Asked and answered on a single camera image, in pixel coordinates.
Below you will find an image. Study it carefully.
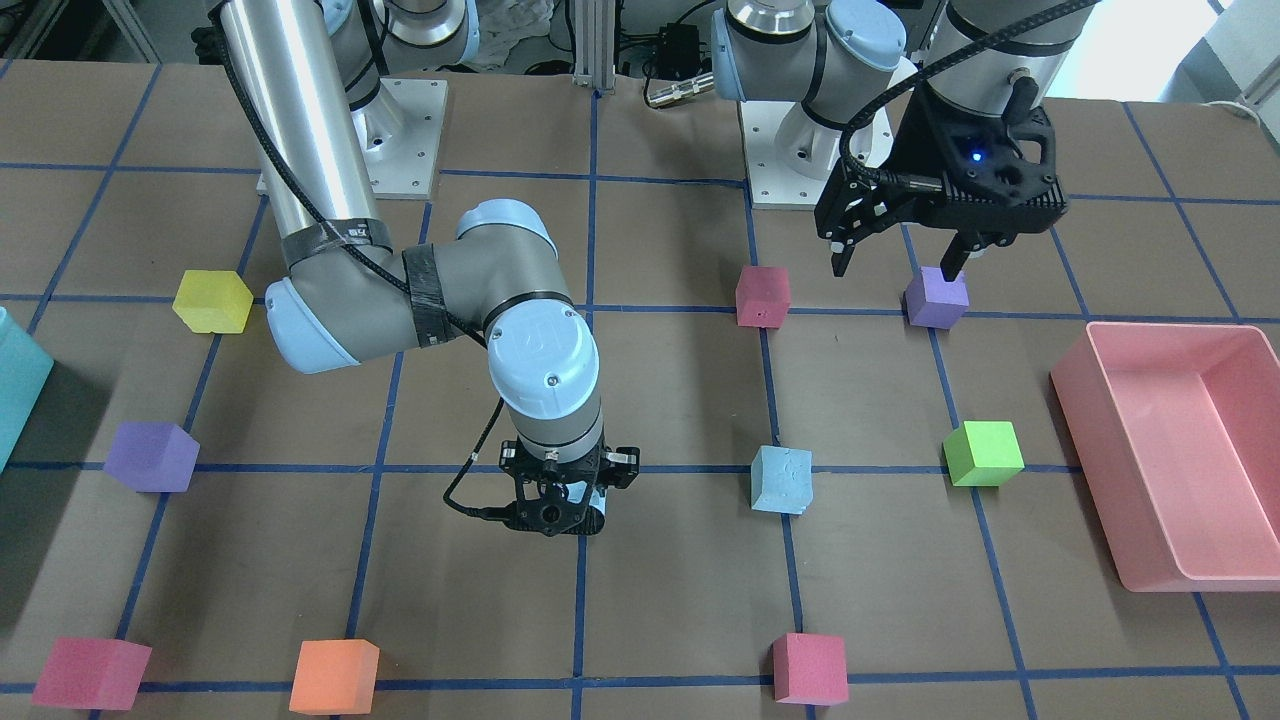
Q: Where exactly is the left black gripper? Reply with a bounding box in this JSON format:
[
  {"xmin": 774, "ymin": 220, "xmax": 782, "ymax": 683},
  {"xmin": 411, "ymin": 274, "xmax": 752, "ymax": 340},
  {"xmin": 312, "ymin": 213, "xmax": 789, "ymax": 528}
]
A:
[{"xmin": 815, "ymin": 85, "xmax": 1069, "ymax": 282}]

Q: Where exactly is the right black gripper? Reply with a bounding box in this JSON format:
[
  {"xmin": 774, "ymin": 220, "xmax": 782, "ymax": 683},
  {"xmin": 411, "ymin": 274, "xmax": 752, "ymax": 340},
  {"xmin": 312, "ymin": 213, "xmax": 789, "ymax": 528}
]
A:
[{"xmin": 498, "ymin": 439, "xmax": 641, "ymax": 537}]

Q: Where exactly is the light blue block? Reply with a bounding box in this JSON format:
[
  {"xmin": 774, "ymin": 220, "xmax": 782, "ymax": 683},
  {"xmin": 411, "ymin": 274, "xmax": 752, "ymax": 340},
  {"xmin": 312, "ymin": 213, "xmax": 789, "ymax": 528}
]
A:
[
  {"xmin": 750, "ymin": 445, "xmax": 814, "ymax": 515},
  {"xmin": 566, "ymin": 482, "xmax": 607, "ymax": 536}
]

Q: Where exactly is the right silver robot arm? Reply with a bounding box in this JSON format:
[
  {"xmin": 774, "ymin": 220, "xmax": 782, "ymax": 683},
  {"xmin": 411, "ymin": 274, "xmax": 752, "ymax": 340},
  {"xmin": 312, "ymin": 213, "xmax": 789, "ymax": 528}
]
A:
[{"xmin": 195, "ymin": 1, "xmax": 640, "ymax": 536}]

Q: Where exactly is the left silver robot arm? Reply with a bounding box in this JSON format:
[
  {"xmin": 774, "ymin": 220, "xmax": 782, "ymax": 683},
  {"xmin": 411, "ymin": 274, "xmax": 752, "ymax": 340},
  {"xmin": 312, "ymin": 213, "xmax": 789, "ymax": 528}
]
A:
[{"xmin": 712, "ymin": 1, "xmax": 1093, "ymax": 281}]

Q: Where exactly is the purple block near tray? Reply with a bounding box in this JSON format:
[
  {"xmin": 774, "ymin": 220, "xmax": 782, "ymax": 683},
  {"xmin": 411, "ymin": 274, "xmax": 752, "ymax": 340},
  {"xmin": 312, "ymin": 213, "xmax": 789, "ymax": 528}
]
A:
[{"xmin": 904, "ymin": 266, "xmax": 970, "ymax": 329}]

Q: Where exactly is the magenta block robot side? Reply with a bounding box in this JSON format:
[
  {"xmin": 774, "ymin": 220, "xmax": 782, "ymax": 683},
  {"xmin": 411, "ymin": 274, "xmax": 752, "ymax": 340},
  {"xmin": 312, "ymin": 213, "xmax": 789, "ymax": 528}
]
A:
[{"xmin": 735, "ymin": 265, "xmax": 792, "ymax": 329}]

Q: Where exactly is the green block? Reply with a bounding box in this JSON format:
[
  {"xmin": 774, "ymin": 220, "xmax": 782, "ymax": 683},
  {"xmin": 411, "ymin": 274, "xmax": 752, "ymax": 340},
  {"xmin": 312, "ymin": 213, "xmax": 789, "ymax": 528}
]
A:
[{"xmin": 942, "ymin": 420, "xmax": 1025, "ymax": 487}]

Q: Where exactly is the orange block table edge side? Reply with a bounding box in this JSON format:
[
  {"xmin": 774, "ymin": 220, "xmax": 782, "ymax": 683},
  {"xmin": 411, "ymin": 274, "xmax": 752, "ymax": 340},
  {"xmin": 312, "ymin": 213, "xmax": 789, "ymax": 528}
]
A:
[{"xmin": 289, "ymin": 639, "xmax": 380, "ymax": 716}]

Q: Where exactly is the magenta block table edge side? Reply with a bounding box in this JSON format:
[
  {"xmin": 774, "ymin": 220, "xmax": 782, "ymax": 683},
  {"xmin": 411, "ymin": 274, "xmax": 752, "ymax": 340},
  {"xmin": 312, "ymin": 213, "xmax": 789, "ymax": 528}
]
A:
[{"xmin": 771, "ymin": 632, "xmax": 850, "ymax": 707}]

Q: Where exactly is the pink plastic tray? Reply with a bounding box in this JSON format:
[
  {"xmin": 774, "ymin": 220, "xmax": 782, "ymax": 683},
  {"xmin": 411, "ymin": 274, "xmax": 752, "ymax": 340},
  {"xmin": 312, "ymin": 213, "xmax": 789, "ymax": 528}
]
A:
[{"xmin": 1051, "ymin": 322, "xmax": 1279, "ymax": 592}]

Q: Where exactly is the yellow block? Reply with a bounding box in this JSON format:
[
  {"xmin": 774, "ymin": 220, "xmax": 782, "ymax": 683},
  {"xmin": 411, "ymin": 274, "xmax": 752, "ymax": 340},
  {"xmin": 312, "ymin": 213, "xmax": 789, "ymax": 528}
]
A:
[{"xmin": 172, "ymin": 269, "xmax": 253, "ymax": 334}]

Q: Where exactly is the far purple block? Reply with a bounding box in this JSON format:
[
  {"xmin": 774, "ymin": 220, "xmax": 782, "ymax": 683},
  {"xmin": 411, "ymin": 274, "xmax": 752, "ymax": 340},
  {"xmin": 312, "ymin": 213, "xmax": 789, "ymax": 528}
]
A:
[{"xmin": 102, "ymin": 421, "xmax": 200, "ymax": 493}]

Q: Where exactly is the far magenta block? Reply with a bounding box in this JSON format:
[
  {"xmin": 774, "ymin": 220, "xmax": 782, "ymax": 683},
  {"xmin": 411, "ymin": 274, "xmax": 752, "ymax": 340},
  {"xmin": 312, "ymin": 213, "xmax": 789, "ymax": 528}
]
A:
[{"xmin": 31, "ymin": 637, "xmax": 152, "ymax": 711}]

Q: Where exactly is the teal plastic bin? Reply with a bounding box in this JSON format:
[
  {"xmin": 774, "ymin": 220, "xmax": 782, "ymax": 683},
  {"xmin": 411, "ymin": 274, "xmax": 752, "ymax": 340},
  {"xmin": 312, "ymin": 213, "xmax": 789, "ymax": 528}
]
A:
[{"xmin": 1, "ymin": 307, "xmax": 54, "ymax": 471}]

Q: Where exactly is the aluminium frame post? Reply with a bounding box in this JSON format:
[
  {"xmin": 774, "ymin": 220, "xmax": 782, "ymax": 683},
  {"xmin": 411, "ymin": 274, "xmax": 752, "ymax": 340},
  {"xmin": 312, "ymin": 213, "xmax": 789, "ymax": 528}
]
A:
[{"xmin": 567, "ymin": 0, "xmax": 617, "ymax": 96}]

